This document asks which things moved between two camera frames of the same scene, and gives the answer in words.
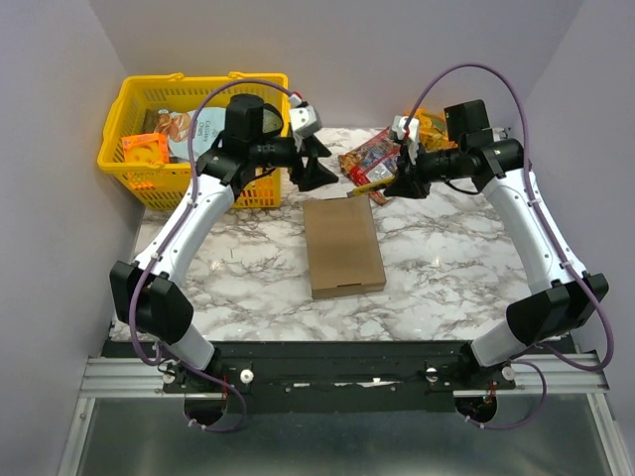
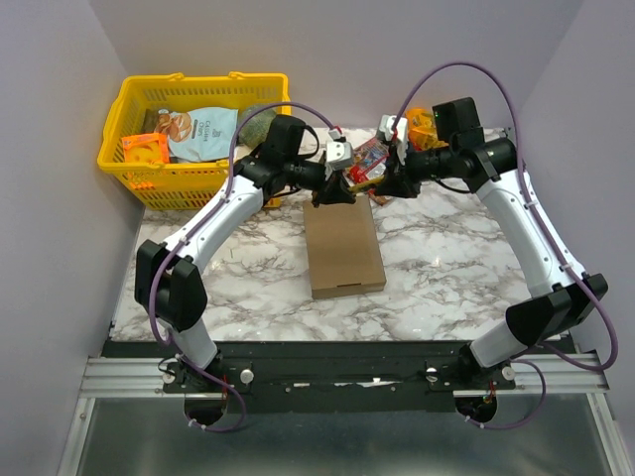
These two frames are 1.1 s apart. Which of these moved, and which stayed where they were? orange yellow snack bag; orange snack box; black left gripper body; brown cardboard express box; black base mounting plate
Moved: black left gripper body
Stayed: orange snack box; brown cardboard express box; orange yellow snack bag; black base mounting plate
